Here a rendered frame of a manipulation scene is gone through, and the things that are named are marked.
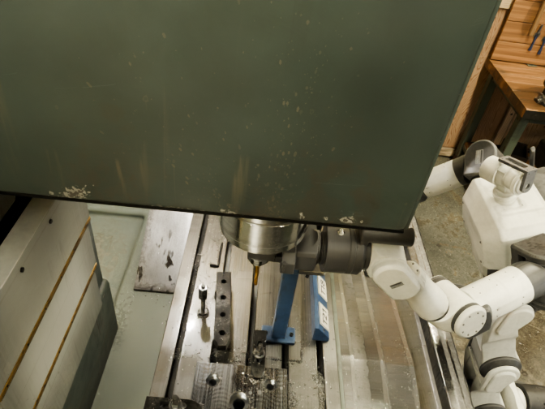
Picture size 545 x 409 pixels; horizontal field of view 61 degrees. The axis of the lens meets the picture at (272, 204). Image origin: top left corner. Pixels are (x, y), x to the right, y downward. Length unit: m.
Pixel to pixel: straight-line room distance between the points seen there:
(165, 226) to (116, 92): 1.39
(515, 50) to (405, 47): 3.25
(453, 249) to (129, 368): 2.26
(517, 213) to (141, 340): 1.25
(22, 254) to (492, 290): 0.95
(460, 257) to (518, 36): 1.57
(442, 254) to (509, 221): 1.89
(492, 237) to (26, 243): 1.07
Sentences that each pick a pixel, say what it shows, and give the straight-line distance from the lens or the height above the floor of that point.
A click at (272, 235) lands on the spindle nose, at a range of 0.73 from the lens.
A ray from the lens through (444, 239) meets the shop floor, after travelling 3.30.
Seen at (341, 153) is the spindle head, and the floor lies 1.75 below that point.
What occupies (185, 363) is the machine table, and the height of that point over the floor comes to 0.90.
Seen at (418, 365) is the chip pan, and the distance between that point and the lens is 1.75.
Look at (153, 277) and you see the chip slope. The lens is 1.85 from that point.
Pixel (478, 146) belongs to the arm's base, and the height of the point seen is 1.36.
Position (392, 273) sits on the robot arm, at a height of 1.47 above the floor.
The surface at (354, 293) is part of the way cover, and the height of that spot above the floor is 0.72.
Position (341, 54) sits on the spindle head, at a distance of 0.52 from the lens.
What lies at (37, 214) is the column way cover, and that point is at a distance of 1.01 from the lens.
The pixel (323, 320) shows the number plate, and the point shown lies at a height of 0.94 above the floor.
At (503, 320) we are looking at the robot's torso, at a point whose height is 0.93.
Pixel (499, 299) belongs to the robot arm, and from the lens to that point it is 1.13.
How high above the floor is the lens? 2.06
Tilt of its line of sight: 41 degrees down
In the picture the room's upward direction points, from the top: 8 degrees clockwise
